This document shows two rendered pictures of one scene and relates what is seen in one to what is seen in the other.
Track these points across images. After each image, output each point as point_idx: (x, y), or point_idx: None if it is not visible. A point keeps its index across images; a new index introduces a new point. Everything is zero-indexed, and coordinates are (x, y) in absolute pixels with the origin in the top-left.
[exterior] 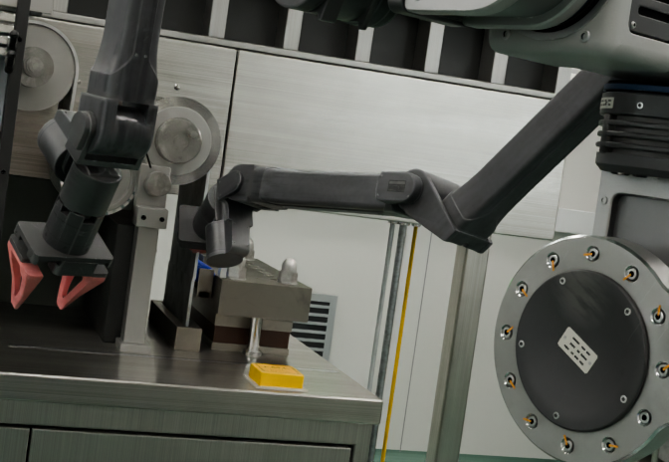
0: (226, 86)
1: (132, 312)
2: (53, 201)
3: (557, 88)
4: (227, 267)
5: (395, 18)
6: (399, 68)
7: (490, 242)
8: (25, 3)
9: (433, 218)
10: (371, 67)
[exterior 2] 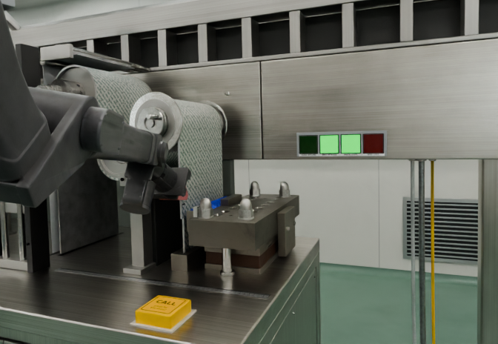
0: (256, 86)
1: (134, 245)
2: None
3: None
4: (146, 213)
5: (380, 12)
6: (379, 44)
7: (19, 185)
8: (18, 50)
9: None
10: (356, 49)
